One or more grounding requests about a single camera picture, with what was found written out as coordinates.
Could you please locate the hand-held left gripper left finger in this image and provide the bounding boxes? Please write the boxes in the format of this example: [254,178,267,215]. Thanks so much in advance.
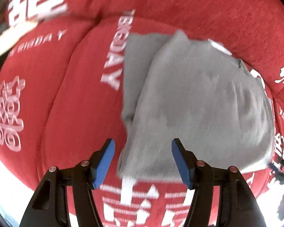
[19,138,115,227]

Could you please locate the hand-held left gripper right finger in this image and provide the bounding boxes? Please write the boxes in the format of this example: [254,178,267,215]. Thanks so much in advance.
[171,138,268,227]

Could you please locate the grey knit sweater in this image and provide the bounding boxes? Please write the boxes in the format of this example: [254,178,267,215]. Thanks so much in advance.
[117,30,275,182]

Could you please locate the red printed sofa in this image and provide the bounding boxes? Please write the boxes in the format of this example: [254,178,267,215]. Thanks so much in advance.
[0,0,284,227]

